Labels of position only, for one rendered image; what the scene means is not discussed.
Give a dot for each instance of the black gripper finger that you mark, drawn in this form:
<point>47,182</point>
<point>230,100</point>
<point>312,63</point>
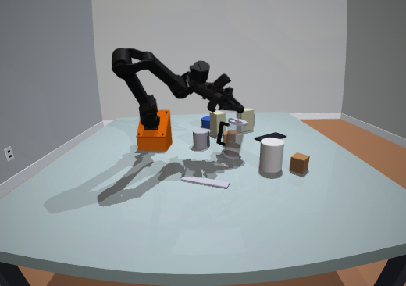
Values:
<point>226,104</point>
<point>232,99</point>

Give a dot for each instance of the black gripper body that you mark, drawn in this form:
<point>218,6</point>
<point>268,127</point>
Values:
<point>215,97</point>

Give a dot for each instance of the blue short cylinder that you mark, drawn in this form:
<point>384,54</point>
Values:
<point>205,122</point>

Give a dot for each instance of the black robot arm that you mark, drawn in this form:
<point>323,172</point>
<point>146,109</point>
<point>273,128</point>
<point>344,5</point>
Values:
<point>196,79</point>

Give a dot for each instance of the glass french press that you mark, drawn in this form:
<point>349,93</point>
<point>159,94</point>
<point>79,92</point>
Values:
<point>234,136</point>

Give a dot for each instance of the white cylinder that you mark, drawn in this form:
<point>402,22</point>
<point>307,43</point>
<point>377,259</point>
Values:
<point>271,155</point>

